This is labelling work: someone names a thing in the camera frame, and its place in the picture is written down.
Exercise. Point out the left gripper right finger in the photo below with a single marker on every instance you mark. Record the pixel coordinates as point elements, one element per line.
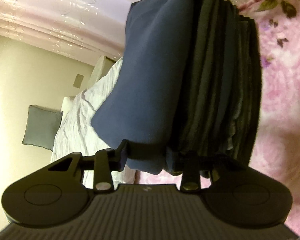
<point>192,168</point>

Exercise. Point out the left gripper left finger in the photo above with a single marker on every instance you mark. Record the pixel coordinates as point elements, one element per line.
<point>107,161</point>

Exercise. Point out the navy blue garment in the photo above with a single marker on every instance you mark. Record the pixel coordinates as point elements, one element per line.
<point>141,106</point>

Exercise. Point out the stack of folded dark clothes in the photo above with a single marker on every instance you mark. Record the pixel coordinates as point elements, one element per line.
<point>223,88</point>

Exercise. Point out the white striped duvet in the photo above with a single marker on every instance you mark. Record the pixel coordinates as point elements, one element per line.
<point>76,133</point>

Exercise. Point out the grey pillow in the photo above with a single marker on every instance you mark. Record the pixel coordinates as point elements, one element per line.
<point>42,127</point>

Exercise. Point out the pink floral blanket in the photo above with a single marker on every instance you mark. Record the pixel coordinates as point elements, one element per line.
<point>277,147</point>

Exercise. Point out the wall socket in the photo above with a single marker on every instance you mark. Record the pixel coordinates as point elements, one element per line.
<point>78,81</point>

